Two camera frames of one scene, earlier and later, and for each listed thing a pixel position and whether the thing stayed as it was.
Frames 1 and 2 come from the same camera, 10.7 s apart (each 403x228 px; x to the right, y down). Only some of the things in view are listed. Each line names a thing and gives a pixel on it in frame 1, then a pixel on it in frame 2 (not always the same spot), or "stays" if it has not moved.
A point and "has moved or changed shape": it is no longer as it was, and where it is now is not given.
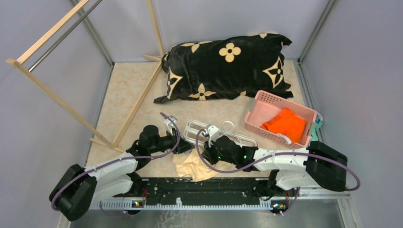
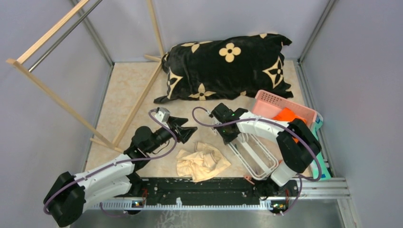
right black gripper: [207, 153] -> [227, 138]
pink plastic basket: [264, 107] stays
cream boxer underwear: [190, 164] stays
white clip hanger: [193, 129] has moved or changed shape
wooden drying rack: [17, 65] stays
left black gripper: [183, 147] -> [184, 133]
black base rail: [165, 193] stays
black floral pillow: [225, 67] stays
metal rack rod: [50, 50] stays
